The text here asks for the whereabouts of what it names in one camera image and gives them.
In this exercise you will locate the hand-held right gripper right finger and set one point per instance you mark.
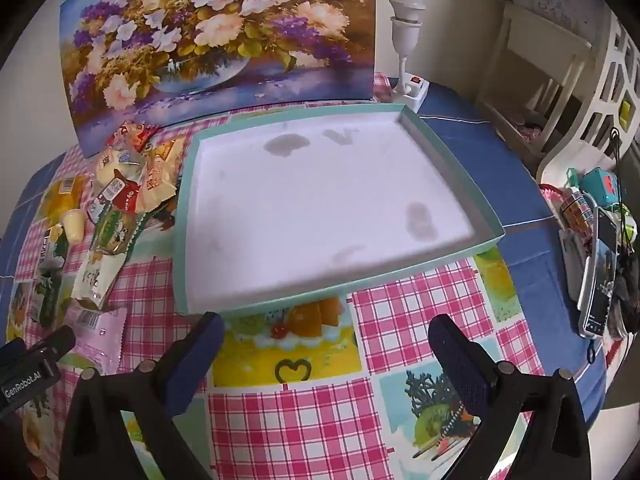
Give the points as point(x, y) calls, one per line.
point(460, 360)

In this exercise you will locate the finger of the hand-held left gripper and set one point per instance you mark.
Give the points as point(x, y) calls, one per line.
point(57, 342)

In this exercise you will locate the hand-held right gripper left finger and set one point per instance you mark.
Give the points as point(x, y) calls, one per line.
point(192, 360)

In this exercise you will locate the pink snack packet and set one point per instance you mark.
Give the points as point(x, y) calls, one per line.
point(97, 332)

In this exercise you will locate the cream white snack packet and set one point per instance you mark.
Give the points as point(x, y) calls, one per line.
point(95, 280)

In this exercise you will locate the green white milk packet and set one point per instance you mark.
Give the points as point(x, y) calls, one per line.
point(50, 270)

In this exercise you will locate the green clear cookie packet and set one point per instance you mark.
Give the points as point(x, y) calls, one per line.
point(115, 232)

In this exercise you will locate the yellow jelly packet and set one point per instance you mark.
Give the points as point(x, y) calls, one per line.
point(62, 200)

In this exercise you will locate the golden beige snack packet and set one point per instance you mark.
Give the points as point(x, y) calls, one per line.
point(160, 175)

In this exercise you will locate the teal tray white inside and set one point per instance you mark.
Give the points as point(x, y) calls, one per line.
point(325, 200)

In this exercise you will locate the cream pudding cup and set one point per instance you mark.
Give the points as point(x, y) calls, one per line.
point(75, 227)

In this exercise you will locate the white holder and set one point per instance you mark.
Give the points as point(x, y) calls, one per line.
point(572, 265)

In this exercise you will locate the puzzle cube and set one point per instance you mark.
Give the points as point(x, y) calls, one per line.
point(575, 210)

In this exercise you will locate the round bread clear packet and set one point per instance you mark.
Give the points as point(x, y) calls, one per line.
point(117, 162)

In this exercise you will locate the blue cloth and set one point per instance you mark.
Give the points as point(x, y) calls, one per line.
point(500, 160)

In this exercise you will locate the red snack packet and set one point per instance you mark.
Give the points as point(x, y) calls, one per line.
point(135, 135)

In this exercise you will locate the teal toy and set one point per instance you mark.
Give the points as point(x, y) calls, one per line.
point(600, 185)

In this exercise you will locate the pink item under chair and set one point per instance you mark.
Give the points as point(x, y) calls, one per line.
point(527, 132)

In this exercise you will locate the white lattice shelf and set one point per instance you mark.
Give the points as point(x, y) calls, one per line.
point(600, 100)

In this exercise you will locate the floral painting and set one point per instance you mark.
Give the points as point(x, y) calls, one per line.
point(225, 35)

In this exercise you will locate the white bulb lamp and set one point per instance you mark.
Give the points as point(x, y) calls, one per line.
point(406, 35)

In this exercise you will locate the white chair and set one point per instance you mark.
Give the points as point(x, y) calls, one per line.
point(540, 35)

